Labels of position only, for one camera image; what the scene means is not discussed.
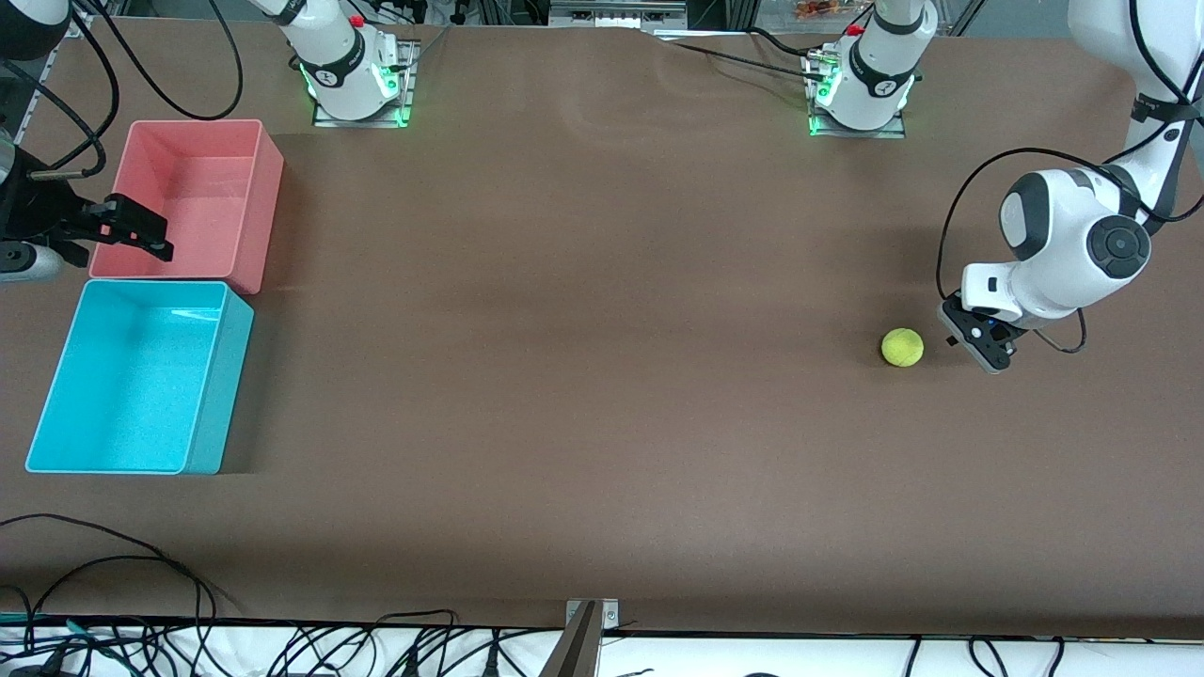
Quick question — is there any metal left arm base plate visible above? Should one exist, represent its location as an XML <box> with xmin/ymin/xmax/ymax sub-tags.
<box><xmin>807</xmin><ymin>52</ymin><xmax>908</xmax><ymax>140</ymax></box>

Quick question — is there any dark metal bar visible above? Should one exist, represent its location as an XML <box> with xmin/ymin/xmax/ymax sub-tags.
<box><xmin>538</xmin><ymin>602</ymin><xmax>604</xmax><ymax>677</ymax></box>

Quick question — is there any black cable to arm base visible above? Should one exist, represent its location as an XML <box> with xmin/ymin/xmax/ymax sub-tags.
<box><xmin>658</xmin><ymin>36</ymin><xmax>831</xmax><ymax>82</ymax></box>

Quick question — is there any long black table cable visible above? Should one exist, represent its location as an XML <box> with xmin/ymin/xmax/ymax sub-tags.
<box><xmin>0</xmin><ymin>513</ymin><xmax>219</xmax><ymax>623</ymax></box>

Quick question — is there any long looped black arm cable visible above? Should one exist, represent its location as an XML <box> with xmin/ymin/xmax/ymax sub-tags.
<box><xmin>89</xmin><ymin>0</ymin><xmax>246</xmax><ymax>121</ymax></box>

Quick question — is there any black cable small loop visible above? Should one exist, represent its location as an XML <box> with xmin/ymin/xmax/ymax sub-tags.
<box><xmin>376</xmin><ymin>608</ymin><xmax>462</xmax><ymax>629</ymax></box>

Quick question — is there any grey metal rail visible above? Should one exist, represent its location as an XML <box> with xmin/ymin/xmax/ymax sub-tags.
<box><xmin>548</xmin><ymin>0</ymin><xmax>689</xmax><ymax>29</ymax></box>

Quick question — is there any teal cable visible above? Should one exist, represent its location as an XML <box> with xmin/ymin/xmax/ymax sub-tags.
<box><xmin>0</xmin><ymin>611</ymin><xmax>142</xmax><ymax>650</ymax></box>

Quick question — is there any blue plastic bin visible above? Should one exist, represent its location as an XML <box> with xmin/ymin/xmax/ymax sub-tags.
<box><xmin>24</xmin><ymin>279</ymin><xmax>255</xmax><ymax>476</ymax></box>

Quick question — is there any yellow-green tennis ball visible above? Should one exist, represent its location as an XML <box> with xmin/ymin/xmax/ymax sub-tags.
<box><xmin>881</xmin><ymin>327</ymin><xmax>925</xmax><ymax>368</ymax></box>

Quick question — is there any short curved black arm cable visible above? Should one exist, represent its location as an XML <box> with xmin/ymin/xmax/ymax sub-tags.
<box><xmin>66</xmin><ymin>0</ymin><xmax>122</xmax><ymax>147</ymax></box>

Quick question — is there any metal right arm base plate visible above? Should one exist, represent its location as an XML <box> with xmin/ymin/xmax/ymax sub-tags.
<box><xmin>312</xmin><ymin>39</ymin><xmax>419</xmax><ymax>129</ymax></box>

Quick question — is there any pink plastic bin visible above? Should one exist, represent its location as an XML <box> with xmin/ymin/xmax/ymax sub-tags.
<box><xmin>89</xmin><ymin>118</ymin><xmax>285</xmax><ymax>295</ymax></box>

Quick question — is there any black cable with metal plug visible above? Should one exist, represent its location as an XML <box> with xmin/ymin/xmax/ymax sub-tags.
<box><xmin>0</xmin><ymin>56</ymin><xmax>103</xmax><ymax>180</ymax></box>

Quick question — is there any small metal table bracket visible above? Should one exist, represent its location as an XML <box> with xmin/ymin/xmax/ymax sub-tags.
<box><xmin>564</xmin><ymin>599</ymin><xmax>620</xmax><ymax>629</ymax></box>

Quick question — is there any arched black table cable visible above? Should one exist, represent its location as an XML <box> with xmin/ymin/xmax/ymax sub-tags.
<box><xmin>19</xmin><ymin>555</ymin><xmax>205</xmax><ymax>623</ymax></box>

